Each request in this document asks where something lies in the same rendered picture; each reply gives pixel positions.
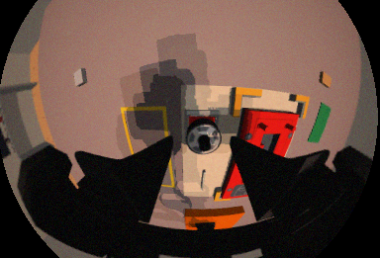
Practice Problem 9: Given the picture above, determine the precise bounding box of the green flat mat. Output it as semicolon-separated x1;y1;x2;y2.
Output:
306;103;332;143

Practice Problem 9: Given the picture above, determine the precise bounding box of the yellow rectangular outline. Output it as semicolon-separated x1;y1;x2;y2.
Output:
122;107;175;187

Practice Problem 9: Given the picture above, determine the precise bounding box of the orange flat bar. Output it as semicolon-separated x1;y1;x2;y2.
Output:
320;71;332;87

